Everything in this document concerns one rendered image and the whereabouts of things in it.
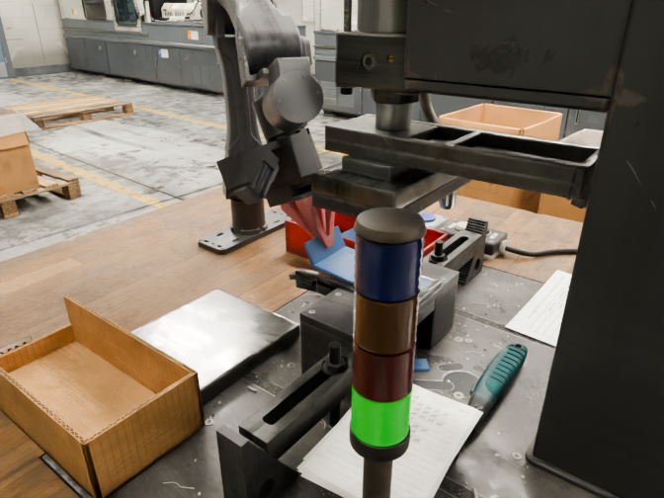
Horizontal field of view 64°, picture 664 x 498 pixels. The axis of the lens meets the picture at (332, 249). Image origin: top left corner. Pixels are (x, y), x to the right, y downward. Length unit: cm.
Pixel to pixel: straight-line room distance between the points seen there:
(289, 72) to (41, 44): 1149
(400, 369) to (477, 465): 26
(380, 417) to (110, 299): 59
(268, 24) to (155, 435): 48
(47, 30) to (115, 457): 1168
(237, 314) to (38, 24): 1142
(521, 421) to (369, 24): 43
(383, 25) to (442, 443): 38
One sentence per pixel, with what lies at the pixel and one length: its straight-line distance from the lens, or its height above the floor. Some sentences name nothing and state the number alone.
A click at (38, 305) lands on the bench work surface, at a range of 88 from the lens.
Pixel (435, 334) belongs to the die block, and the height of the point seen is 92.
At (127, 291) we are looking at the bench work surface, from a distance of 86.
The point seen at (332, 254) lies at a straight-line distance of 70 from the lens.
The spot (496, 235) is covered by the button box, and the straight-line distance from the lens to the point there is 96.
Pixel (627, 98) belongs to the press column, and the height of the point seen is 124.
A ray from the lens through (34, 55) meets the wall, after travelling 1198.
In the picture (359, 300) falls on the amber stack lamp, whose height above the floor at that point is 115.
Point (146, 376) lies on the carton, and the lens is 64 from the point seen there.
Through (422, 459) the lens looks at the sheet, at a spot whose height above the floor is 95.
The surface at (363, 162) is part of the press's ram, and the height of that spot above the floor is 115.
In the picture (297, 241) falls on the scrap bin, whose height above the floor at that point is 93.
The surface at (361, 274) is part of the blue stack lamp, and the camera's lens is 29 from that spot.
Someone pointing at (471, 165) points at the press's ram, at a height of 117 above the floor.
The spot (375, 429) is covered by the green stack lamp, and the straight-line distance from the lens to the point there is 34.
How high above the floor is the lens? 130
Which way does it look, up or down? 25 degrees down
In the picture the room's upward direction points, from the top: straight up
